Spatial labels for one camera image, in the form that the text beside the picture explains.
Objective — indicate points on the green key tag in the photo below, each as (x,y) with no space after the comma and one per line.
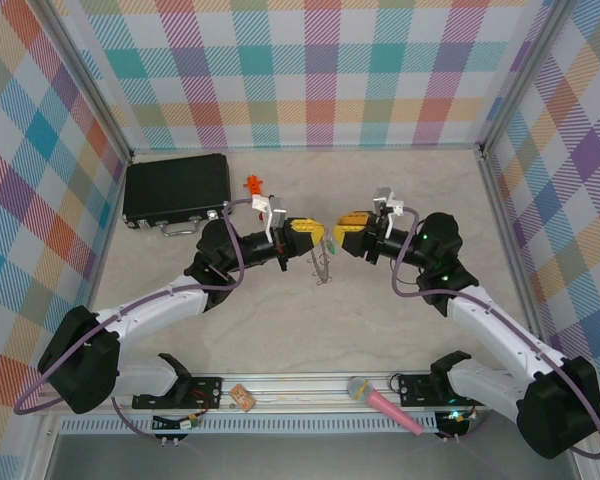
(331,246)

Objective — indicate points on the metal keyring disc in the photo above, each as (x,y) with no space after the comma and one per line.
(321,272)

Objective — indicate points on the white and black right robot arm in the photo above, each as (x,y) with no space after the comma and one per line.
(500,325)

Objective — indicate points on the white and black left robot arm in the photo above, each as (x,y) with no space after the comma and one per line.
(150,310)

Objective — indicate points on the orange plastic toy piece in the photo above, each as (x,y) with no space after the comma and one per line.
(254,184)

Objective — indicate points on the black carrying case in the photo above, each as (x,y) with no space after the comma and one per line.
(175,190)

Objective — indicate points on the pink toy microphone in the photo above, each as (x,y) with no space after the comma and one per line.
(385,405)

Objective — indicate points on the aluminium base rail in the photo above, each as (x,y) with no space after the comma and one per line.
(305,387)

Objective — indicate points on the aluminium frame post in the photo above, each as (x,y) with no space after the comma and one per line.
(93,85)
(525,75)

